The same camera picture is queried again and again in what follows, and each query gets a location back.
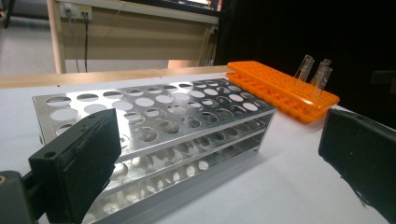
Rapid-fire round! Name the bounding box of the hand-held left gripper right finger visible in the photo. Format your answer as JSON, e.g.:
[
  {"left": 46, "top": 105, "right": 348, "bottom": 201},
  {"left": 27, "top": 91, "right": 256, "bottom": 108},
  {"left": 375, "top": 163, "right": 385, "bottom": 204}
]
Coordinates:
[{"left": 318, "top": 108, "right": 396, "bottom": 224}]

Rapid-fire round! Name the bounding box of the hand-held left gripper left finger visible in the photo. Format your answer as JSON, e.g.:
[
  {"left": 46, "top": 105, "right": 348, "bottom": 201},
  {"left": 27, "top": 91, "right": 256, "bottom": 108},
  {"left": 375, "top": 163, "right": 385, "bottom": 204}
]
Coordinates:
[{"left": 28, "top": 107, "right": 122, "bottom": 224}]

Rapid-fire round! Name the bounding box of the clear glass test tube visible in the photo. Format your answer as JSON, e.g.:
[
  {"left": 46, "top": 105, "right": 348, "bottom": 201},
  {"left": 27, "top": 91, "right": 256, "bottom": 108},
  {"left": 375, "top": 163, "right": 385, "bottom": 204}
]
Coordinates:
[
  {"left": 312, "top": 66, "right": 333, "bottom": 97},
  {"left": 309, "top": 58, "right": 332, "bottom": 87},
  {"left": 293, "top": 54, "right": 316, "bottom": 82}
]

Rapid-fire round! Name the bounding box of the metal test tube rack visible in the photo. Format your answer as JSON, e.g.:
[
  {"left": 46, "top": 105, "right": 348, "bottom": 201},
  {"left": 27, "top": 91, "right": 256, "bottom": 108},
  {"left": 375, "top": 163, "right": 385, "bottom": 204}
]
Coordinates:
[{"left": 32, "top": 77, "right": 277, "bottom": 224}]

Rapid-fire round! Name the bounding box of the orange plastic test tube rack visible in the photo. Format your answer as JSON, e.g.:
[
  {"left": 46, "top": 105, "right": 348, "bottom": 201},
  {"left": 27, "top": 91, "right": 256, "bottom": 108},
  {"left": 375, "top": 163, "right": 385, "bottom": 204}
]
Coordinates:
[{"left": 225, "top": 60, "right": 341, "bottom": 125}]

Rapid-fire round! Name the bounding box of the white board mat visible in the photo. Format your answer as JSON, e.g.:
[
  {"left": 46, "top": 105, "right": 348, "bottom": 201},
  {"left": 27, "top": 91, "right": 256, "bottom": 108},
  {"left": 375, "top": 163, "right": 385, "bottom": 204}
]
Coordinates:
[{"left": 0, "top": 72, "right": 390, "bottom": 224}]

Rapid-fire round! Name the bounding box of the light wooden desk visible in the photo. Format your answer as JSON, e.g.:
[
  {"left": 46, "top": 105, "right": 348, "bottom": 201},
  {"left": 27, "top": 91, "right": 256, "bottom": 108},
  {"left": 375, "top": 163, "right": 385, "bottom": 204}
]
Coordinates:
[{"left": 46, "top": 0, "right": 220, "bottom": 75}]

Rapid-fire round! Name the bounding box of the monitor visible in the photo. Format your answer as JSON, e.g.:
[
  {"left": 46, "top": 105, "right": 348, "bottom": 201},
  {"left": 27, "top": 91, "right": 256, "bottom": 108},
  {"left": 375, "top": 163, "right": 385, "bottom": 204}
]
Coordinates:
[{"left": 186, "top": 0, "right": 224, "bottom": 12}]

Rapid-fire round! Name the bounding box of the grey hanging cable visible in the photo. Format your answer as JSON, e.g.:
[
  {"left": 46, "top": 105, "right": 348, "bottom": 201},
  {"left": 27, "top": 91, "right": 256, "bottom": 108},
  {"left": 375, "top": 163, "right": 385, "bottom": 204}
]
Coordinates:
[{"left": 65, "top": 12, "right": 81, "bottom": 73}]

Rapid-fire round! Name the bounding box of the black hanging cable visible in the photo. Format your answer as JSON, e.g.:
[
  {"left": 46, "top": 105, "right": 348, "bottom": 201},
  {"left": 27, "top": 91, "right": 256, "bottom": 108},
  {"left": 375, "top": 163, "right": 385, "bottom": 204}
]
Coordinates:
[{"left": 83, "top": 12, "right": 90, "bottom": 73}]

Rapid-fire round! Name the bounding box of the wall power outlet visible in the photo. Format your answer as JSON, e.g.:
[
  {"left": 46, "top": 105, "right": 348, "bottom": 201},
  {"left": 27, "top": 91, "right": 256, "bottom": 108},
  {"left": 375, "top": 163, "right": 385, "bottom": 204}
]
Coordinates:
[{"left": 59, "top": 2, "right": 93, "bottom": 21}]

